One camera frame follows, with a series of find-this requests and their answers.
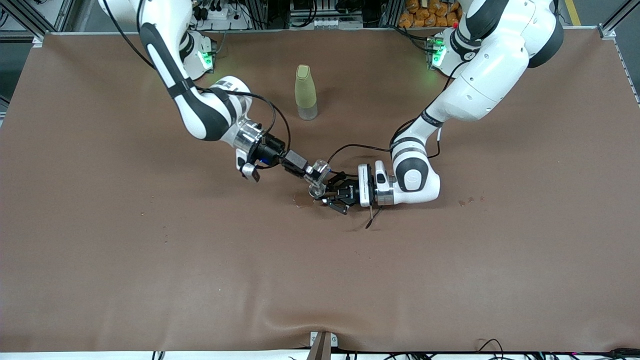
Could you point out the orange packaged goods pile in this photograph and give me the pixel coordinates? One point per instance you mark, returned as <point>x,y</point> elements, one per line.
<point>425,15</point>

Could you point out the silver metal jigger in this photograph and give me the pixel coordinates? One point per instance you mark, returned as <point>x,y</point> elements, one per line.
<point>320,196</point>

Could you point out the aluminium frame strut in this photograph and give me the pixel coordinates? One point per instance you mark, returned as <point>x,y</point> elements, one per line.
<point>617,17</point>
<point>50,15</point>

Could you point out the clear glass measuring cup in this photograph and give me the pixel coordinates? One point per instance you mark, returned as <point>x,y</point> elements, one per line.
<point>320,175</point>

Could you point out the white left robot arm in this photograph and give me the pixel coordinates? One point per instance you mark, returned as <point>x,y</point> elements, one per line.
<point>495,65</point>

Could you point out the metal table edge bracket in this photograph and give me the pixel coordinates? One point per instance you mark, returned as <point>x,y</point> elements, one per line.
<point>322,345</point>

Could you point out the white power strip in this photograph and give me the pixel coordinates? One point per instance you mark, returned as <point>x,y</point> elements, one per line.
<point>220,15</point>

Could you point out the metal corner clamp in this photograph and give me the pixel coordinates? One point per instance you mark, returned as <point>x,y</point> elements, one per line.
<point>38,40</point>
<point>607,33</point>

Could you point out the brown table cloth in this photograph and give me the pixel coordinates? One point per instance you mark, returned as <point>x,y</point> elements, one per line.
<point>320,275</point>

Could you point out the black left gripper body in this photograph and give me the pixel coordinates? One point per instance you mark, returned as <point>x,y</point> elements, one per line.
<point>348,191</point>

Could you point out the yellow-green bottle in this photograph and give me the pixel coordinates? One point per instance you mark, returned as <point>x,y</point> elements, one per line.
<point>305,92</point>

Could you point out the large brown liquid spill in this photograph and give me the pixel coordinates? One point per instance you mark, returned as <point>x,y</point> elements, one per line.
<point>300,202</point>

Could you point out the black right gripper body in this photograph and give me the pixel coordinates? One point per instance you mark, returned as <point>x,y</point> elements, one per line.
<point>273,150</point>

